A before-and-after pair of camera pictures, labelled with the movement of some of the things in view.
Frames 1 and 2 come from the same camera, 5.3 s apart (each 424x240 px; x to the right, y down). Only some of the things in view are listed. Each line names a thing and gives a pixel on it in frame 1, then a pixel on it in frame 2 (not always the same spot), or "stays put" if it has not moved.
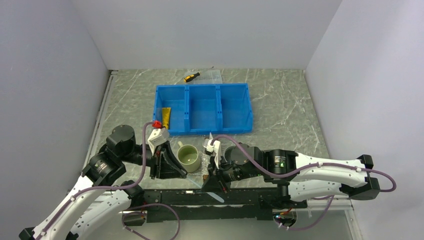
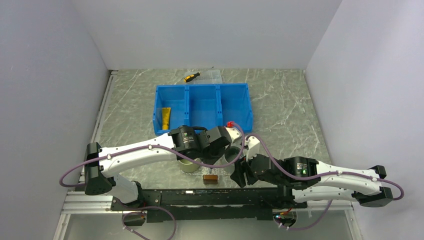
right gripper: (212, 184) → (241, 166)
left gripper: (166, 169) → (213, 161)
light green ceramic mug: (188, 156) stays put
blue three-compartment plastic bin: (205, 109) stays put
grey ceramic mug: (233, 153) stays put
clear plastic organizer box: (206, 76) stays put
